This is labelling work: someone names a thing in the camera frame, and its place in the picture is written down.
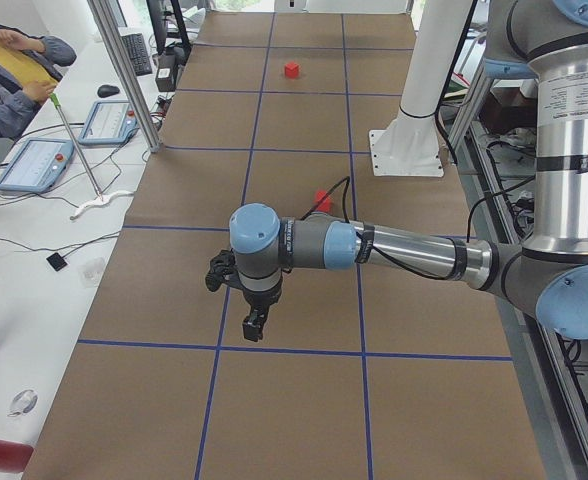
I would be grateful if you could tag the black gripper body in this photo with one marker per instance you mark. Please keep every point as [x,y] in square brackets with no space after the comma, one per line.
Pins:
[260,299]

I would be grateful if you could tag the black computer mouse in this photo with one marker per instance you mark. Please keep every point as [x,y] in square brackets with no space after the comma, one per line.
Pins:
[106,90]

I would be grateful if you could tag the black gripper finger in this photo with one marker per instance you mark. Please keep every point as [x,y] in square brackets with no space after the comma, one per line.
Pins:
[262,317]
[251,326]

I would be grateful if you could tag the seated person yellow shirt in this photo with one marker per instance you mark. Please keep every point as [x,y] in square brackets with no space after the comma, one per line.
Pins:
[28,76]

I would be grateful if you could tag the metal rod green handle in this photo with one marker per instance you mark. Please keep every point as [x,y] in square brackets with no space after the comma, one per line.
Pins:
[54,99]

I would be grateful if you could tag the blue teach pendant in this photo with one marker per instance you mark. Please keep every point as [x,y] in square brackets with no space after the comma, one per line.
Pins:
[37,166]
[109,123]

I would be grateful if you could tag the small black square pad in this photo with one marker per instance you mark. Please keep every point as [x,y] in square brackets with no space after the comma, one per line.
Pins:
[56,261]

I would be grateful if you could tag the aluminium frame post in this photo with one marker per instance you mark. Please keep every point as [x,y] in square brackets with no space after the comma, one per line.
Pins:
[108,28]

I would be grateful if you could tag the black power adapter box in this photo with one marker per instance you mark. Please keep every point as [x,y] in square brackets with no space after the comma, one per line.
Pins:
[166,73]

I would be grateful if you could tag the red cylinder object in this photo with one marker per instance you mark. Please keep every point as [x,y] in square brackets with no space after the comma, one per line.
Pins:
[14,457]

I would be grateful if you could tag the red cube block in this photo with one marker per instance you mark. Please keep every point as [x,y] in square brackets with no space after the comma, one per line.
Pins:
[322,201]
[292,70]

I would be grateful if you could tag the black keyboard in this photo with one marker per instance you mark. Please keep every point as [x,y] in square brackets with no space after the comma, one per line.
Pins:
[137,52]

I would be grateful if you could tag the far blue teach pendant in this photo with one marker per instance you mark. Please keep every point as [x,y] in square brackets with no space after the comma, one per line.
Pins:
[109,123]

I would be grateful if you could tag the near blue teach pendant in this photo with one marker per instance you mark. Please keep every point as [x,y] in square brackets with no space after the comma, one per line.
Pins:
[37,166]

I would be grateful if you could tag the white central pillar mount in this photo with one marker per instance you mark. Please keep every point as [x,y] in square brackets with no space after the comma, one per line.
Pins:
[409,146]

